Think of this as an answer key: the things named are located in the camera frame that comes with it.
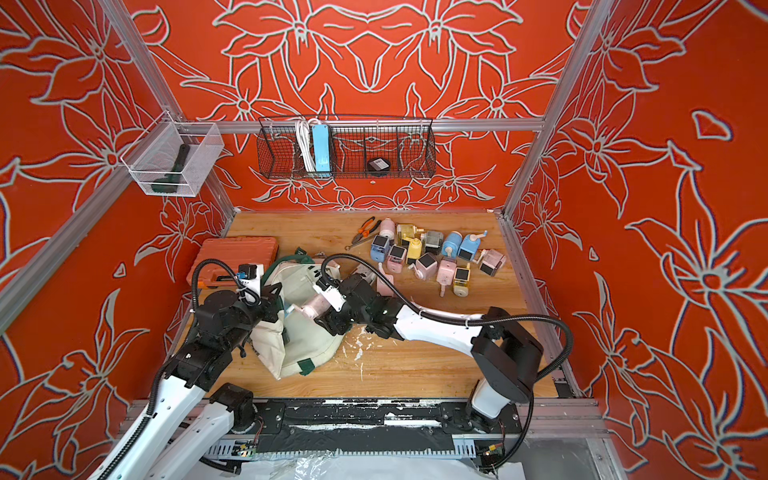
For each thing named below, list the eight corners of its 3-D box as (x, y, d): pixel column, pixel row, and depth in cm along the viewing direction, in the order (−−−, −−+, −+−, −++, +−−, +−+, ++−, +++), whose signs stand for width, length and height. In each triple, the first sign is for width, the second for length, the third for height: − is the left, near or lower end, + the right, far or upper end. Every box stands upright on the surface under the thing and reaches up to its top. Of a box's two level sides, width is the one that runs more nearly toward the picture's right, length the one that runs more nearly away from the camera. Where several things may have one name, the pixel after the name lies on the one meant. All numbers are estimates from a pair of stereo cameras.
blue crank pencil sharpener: (454, 257, 107) (458, 247, 102) (468, 235, 114) (471, 224, 109) (470, 265, 104) (474, 255, 100) (482, 241, 111) (487, 231, 107)
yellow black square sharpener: (451, 295, 96) (455, 285, 91) (452, 272, 101) (456, 261, 97) (465, 298, 95) (470, 288, 90) (466, 274, 101) (470, 263, 96)
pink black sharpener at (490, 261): (472, 265, 104) (476, 257, 100) (484, 253, 108) (487, 244, 104) (491, 278, 101) (495, 270, 97) (502, 265, 104) (507, 256, 100)
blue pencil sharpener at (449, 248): (439, 256, 106) (442, 246, 101) (448, 239, 111) (451, 228, 107) (452, 262, 105) (456, 251, 100) (461, 244, 110) (464, 233, 105)
